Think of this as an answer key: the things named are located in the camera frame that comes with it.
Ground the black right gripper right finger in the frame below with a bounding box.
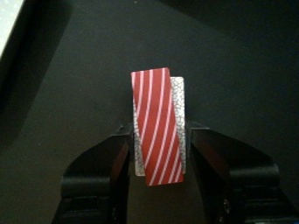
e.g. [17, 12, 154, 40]
[186, 121, 299, 224]

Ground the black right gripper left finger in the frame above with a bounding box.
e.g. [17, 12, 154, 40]
[51, 123, 137, 224]

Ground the toy salmon sushi piece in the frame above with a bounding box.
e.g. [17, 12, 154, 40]
[130, 66, 189, 187]

